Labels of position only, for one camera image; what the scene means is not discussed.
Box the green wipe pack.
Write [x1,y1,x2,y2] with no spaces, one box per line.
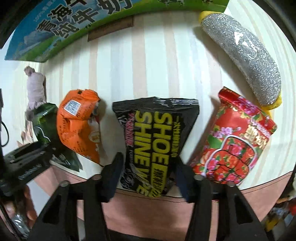
[32,103,82,172]

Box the orange snack pack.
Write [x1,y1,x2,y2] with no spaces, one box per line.
[57,89,101,164]

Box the lilac cloth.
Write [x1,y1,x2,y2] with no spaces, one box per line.
[24,66,47,121]

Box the red floral snack pack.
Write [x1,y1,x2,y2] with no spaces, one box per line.
[192,87,277,185]

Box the black shoe shine wipe pack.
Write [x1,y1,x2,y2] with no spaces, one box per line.
[112,97,199,197]

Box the silver yellow scrub sponge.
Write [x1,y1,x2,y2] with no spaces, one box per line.
[199,11,282,110]

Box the cardboard milk carton box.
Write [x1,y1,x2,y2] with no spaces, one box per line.
[5,0,228,62]

